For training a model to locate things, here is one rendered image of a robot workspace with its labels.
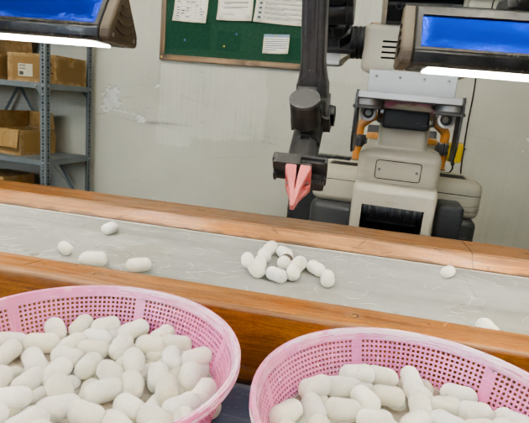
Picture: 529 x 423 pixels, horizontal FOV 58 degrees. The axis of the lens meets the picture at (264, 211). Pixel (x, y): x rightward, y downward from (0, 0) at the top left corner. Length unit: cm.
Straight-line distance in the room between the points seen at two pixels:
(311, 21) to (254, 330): 62
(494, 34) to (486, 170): 221
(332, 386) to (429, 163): 97
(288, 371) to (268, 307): 10
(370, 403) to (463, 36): 40
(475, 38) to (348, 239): 42
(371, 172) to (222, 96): 173
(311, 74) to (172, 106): 215
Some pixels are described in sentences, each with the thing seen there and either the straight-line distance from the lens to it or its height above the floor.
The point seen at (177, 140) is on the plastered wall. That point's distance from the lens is 306.
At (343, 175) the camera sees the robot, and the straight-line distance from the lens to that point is 162.
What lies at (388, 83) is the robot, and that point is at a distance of 133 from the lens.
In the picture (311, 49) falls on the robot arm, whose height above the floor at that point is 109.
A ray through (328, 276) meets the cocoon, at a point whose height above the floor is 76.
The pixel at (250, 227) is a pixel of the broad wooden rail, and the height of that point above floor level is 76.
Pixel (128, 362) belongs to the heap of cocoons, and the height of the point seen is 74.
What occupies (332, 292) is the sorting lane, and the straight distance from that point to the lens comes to 67.
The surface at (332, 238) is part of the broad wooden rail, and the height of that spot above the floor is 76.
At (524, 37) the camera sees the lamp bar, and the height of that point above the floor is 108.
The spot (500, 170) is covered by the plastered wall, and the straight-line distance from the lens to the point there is 282.
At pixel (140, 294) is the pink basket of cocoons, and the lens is 55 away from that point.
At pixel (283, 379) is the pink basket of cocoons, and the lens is 45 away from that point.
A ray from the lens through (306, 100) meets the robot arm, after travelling 89.
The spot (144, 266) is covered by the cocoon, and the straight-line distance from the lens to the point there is 68.
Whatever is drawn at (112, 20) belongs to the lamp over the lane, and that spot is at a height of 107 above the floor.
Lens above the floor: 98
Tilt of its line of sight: 12 degrees down
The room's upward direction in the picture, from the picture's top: 6 degrees clockwise
